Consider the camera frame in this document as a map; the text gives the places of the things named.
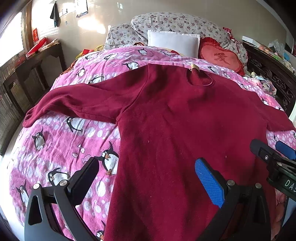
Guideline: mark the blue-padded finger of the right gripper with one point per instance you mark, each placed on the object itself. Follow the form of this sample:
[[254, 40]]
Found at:
[[284, 149]]

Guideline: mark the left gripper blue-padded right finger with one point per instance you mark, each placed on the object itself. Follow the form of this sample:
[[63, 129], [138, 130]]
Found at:
[[243, 211]]

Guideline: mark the colourful clothes pile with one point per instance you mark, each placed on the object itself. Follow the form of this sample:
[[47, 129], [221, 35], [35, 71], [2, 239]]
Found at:
[[263, 83]]

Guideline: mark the dark red sweater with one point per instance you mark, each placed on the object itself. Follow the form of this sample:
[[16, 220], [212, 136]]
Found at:
[[168, 117]]

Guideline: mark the dark cloth hanging on wall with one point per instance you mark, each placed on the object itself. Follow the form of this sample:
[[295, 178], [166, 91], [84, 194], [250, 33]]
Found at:
[[55, 15]]

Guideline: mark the dark wooden side table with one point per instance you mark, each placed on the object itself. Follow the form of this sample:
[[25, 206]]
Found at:
[[22, 72]]

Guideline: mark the clutter on headboard shelf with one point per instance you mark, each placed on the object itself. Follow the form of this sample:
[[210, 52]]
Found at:
[[274, 49]]

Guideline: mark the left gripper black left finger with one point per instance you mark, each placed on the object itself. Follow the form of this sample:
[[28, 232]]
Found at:
[[40, 220]]

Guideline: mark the red box on table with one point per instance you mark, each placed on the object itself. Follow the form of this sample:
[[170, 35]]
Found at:
[[36, 47]]

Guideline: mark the carved dark wooden headboard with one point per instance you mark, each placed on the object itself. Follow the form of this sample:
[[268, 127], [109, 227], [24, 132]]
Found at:
[[282, 79]]

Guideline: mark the white pillow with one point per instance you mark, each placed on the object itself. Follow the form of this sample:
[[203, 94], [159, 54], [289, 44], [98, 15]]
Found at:
[[185, 44]]

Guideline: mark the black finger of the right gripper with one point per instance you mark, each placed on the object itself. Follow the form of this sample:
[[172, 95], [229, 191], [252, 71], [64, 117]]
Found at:
[[262, 150]]

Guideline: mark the wall calendar poster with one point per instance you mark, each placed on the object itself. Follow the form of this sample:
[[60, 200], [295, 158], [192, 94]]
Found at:
[[81, 8]]

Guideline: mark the red heart cushion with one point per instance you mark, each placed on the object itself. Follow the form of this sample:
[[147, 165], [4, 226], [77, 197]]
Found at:
[[211, 51]]

